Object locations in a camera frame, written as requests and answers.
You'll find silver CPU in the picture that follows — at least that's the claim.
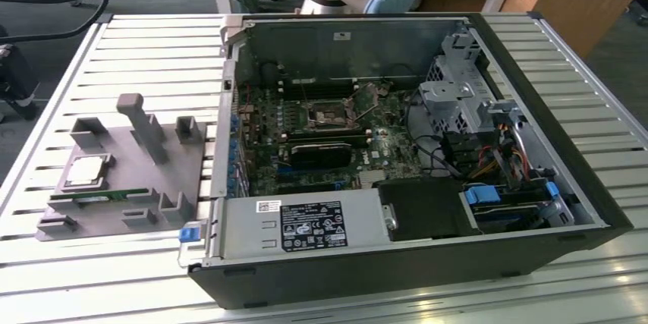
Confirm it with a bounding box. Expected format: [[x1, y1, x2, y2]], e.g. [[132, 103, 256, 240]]
[[64, 156, 112, 187]]

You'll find metal socket cover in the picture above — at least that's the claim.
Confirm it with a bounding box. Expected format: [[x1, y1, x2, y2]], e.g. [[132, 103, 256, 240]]
[[346, 83, 384, 122]]

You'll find CPU socket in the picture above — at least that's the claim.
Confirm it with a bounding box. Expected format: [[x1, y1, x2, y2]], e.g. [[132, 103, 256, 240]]
[[298, 99, 356, 132]]

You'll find grey parts rack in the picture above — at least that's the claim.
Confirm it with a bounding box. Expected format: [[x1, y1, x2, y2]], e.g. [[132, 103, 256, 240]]
[[33, 92, 212, 242]]

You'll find green RAM stick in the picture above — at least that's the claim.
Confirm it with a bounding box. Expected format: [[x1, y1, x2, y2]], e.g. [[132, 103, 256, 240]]
[[49, 187, 152, 203]]

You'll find blue case latch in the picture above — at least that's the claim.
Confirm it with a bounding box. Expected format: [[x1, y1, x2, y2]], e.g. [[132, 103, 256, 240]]
[[178, 226, 202, 244]]

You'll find grey power supply unit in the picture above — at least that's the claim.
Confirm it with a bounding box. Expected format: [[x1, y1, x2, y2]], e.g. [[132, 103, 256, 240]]
[[214, 189, 393, 266]]

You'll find black RAM slot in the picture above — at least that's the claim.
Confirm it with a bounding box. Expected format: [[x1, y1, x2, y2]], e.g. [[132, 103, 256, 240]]
[[282, 77, 356, 90], [280, 137, 369, 147], [282, 87, 353, 99], [286, 130, 368, 140]]

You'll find black graphics card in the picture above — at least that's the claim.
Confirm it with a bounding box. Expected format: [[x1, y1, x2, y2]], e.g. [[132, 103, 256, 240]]
[[282, 142, 354, 170]]

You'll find silver chipset heatsink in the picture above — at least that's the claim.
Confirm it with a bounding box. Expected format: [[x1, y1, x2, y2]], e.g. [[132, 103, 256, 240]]
[[360, 171, 386, 189]]

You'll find green motherboard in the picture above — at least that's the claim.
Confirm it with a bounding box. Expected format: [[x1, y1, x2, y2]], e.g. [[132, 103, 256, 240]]
[[233, 80, 430, 198]]

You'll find black PC case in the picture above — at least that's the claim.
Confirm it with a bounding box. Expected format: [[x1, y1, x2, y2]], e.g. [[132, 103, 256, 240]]
[[176, 11, 637, 310]]

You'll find silver drive cage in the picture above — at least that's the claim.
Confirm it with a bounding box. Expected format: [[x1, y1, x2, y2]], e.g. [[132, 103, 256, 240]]
[[414, 32, 530, 139]]

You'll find black plastic shroud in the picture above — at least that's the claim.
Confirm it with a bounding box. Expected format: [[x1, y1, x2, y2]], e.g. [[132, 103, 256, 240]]
[[373, 178, 481, 242]]

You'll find blue disk carrier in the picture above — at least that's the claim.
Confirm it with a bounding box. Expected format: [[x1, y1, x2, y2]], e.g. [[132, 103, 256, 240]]
[[462, 183, 502, 207]]

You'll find silver latch handle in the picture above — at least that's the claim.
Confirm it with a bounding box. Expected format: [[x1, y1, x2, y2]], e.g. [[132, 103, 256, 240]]
[[381, 204, 400, 231]]

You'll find black wire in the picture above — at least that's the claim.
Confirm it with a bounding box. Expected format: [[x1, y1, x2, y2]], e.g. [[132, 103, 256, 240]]
[[412, 134, 465, 179]]

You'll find red wire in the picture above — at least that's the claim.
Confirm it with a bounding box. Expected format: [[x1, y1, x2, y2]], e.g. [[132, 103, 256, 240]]
[[474, 143, 532, 181]]

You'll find yellow wire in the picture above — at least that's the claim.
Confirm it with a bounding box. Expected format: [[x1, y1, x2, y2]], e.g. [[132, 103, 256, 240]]
[[468, 149, 525, 181]]

